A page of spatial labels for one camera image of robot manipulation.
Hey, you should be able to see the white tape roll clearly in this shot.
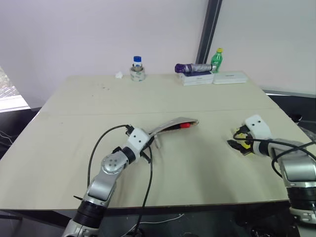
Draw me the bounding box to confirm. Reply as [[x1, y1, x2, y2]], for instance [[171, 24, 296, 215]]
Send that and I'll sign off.
[[129, 64, 146, 82]]

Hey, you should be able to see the plain white flat box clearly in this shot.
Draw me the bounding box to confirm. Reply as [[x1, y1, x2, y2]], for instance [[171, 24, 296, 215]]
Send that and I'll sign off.
[[212, 71, 248, 85]]

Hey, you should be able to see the green plastic bottle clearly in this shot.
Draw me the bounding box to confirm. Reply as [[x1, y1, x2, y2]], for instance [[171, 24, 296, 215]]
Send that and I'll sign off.
[[210, 47, 224, 74]]

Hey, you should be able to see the blue cap small bottle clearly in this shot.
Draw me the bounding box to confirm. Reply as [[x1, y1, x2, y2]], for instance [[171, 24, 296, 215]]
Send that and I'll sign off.
[[132, 55, 142, 72]]

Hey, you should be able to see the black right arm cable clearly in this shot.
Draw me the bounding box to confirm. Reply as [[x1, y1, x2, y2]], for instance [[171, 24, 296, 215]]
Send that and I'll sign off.
[[233, 132, 316, 179]]

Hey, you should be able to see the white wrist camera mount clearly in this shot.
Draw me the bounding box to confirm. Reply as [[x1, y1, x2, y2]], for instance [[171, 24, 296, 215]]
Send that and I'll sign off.
[[243, 114, 273, 142], [127, 126, 151, 151]]

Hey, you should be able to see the grid pattern zip pouch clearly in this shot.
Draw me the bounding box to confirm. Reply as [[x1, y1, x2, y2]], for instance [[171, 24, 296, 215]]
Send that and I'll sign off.
[[147, 116, 200, 150]]

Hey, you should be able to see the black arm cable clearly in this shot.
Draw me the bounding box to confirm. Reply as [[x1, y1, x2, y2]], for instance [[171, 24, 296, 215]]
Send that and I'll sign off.
[[86, 124, 132, 189], [233, 132, 316, 179]]

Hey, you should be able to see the white blue flat box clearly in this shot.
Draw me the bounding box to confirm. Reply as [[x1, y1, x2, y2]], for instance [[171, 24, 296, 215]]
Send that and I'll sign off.
[[176, 71, 215, 87]]

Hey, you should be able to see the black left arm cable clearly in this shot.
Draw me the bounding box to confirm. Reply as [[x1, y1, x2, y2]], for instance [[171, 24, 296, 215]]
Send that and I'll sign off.
[[86, 124, 132, 189]]

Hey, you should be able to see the dark side furniture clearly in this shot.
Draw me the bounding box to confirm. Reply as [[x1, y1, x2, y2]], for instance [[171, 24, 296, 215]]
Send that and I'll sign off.
[[261, 88, 316, 144]]

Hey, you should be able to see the thin white cable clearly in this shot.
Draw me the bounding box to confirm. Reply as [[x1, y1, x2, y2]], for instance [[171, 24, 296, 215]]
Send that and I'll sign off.
[[140, 213, 185, 225]]

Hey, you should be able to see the grey metal grating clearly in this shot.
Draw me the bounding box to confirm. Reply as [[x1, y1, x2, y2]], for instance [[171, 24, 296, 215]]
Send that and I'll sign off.
[[0, 65, 32, 114]]

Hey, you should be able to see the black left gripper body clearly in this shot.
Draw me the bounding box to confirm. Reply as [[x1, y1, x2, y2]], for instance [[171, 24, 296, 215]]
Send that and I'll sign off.
[[139, 145, 152, 157]]

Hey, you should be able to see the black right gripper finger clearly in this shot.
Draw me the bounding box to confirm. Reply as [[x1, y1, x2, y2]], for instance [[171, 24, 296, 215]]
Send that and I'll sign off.
[[227, 139, 246, 152], [231, 126, 245, 139]]

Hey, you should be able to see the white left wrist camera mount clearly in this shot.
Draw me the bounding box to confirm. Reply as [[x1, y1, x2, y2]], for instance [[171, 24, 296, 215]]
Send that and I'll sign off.
[[127, 126, 151, 151]]

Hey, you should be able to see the purple grey folded umbrella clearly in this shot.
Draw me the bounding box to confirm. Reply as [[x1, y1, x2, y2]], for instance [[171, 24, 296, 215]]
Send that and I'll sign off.
[[174, 63, 215, 74]]

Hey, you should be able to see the yellow highlighter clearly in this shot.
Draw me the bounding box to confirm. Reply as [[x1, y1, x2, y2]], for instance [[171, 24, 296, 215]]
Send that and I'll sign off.
[[232, 126, 255, 159]]

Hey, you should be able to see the long black hanging cable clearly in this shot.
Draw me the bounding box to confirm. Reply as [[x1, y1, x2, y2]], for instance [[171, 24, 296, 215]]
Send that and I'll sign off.
[[128, 145, 154, 237]]

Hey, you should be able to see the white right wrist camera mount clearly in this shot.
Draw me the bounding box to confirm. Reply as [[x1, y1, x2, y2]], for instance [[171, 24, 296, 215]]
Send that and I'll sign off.
[[243, 114, 273, 142]]

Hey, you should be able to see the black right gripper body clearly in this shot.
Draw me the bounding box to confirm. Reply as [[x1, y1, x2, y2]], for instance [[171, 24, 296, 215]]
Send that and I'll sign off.
[[240, 125, 257, 153]]

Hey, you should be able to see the dark grey wall pillar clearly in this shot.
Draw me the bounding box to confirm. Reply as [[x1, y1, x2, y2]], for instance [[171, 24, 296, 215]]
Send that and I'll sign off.
[[196, 0, 223, 65]]

